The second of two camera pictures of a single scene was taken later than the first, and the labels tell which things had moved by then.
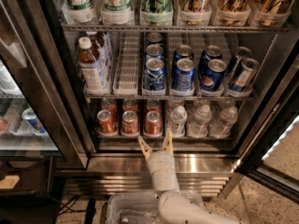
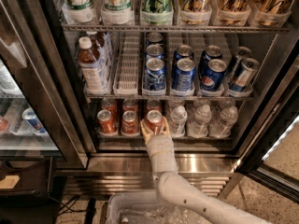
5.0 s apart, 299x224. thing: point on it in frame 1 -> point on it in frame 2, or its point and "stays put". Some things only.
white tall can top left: x=78 y=4 stays put
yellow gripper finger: x=147 y=153 -> x=147 y=132
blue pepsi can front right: x=212 y=80 stays put
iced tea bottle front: x=93 y=72 stays put
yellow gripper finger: x=167 y=144 -> x=165 y=130
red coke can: x=153 y=123 stays put
